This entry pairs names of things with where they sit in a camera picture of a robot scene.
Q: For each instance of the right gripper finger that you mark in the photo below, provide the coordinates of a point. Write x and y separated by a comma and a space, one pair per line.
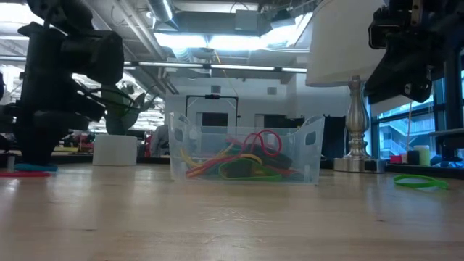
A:
402, 79

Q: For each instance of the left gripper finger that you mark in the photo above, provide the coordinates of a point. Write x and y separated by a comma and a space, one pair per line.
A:
32, 145

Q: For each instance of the yellow rubber band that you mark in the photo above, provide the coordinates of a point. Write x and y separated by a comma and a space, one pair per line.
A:
250, 156

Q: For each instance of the teal rubber band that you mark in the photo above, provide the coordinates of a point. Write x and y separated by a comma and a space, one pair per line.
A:
233, 149
50, 168

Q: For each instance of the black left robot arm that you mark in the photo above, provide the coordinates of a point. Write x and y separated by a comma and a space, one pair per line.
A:
36, 54

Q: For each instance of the clear plastic bin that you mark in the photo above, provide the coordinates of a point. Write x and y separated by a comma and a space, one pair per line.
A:
308, 159

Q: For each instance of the silver lamp base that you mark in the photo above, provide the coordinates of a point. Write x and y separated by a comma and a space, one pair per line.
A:
357, 119

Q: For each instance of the green snake plant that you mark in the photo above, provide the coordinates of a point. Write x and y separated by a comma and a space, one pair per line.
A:
119, 125

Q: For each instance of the black vertical pole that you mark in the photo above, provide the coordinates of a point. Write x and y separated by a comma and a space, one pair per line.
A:
453, 116

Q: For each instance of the white round plant pot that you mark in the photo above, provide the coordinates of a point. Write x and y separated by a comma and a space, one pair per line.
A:
115, 150

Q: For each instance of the black desk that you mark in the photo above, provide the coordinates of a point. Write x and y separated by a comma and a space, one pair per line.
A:
449, 132

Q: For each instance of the white lampshade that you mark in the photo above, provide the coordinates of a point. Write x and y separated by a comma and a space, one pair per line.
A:
340, 43

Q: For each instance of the black cup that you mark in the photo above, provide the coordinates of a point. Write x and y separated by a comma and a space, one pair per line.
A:
411, 157

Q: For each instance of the pale green cup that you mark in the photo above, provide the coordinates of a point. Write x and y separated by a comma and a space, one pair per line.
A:
425, 156

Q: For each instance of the person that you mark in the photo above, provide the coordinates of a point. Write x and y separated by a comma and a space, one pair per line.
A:
161, 141

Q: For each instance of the grey ceiling box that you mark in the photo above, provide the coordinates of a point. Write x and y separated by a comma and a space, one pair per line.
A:
246, 20

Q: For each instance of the long ceiling light bar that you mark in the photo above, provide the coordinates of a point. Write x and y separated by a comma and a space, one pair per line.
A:
235, 67

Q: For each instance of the small black block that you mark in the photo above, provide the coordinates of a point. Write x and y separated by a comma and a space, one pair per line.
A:
241, 170

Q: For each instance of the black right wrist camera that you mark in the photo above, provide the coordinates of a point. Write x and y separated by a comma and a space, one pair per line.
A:
378, 30

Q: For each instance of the black gantry frame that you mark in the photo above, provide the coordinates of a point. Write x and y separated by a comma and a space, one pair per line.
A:
212, 96

